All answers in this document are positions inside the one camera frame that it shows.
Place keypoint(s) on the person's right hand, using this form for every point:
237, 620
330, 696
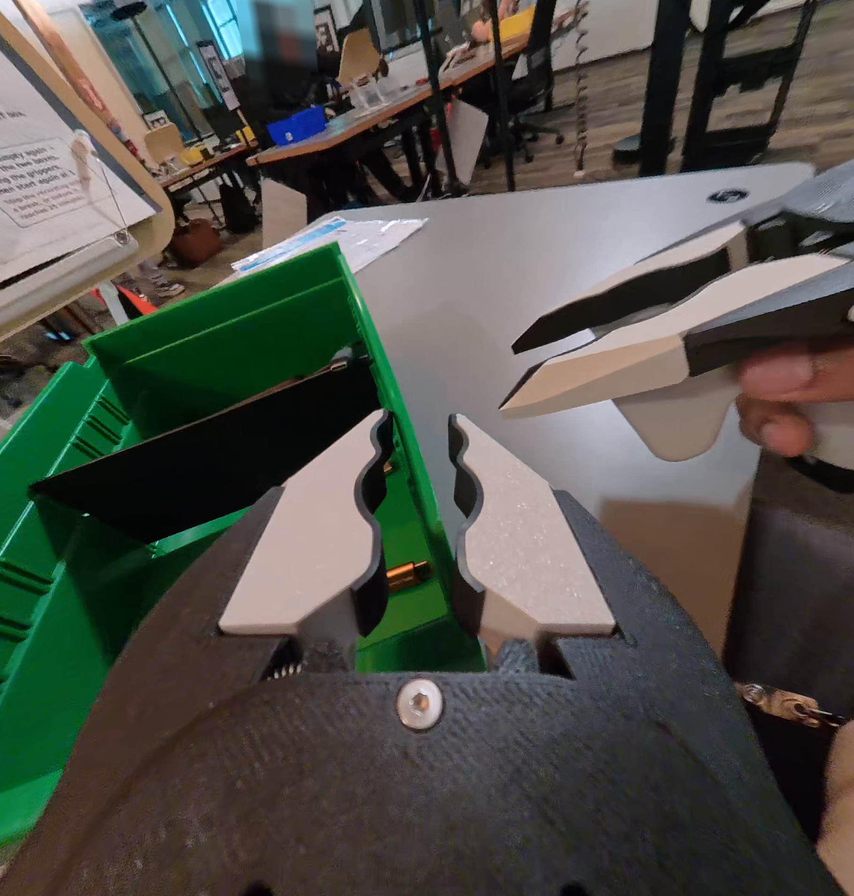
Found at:
805, 385

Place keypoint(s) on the blue storage bin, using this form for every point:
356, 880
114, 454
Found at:
297, 126

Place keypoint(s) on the black divider in bin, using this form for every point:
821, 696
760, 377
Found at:
223, 455

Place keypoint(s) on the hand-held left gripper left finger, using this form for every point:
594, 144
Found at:
301, 560

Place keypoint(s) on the wooden work table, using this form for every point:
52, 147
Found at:
343, 133

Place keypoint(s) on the brown bag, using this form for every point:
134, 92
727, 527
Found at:
195, 241

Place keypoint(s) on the instruction sheet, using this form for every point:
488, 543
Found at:
34, 175

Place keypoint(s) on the round black desk grommet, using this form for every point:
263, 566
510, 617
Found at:
726, 196

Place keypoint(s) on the white panel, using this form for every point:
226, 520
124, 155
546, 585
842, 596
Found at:
465, 140

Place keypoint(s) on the small wooden board stand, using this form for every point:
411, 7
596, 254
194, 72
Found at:
360, 59

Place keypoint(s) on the green zip jacket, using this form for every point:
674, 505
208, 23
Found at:
784, 595

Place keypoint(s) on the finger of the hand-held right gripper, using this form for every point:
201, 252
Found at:
679, 259
623, 357

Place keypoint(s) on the green plastic bin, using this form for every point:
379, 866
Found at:
48, 630

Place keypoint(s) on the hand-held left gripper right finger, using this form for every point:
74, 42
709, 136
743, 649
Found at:
532, 567

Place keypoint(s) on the printed paper sheets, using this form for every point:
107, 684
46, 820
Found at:
357, 238

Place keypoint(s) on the grey desk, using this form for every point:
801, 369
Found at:
504, 280

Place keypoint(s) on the wooden document board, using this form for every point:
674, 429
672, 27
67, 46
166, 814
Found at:
153, 231

